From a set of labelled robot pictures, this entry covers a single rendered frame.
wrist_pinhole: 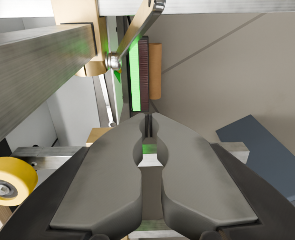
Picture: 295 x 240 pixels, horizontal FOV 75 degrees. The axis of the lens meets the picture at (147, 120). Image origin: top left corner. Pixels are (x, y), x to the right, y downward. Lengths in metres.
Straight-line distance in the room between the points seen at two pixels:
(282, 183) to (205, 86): 0.63
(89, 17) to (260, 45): 1.14
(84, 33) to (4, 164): 0.24
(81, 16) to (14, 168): 0.24
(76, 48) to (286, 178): 1.01
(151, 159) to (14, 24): 0.41
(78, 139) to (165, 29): 0.75
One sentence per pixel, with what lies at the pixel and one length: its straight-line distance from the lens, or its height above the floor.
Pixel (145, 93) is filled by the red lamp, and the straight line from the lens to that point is 0.45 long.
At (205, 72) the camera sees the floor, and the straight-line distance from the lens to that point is 1.22.
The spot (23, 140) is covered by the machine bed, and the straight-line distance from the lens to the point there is 0.52.
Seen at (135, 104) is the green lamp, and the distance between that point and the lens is 0.46.
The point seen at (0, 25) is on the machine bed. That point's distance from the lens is 0.50.
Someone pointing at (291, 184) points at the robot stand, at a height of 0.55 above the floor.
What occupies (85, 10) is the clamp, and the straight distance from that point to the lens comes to 0.26.
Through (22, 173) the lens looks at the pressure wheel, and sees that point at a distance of 0.37.
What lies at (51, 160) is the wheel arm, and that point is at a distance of 0.40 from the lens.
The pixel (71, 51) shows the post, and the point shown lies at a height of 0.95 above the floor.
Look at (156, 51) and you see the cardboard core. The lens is 1.06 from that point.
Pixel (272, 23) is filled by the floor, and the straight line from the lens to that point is 1.31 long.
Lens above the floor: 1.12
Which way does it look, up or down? 61 degrees down
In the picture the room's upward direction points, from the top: 178 degrees clockwise
